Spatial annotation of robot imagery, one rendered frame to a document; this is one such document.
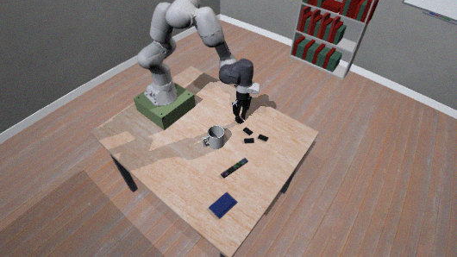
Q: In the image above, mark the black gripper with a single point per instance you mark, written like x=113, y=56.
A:
x=241, y=103

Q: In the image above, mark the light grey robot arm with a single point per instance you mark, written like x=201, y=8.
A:
x=184, y=14

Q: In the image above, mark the grey mug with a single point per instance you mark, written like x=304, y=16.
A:
x=214, y=131

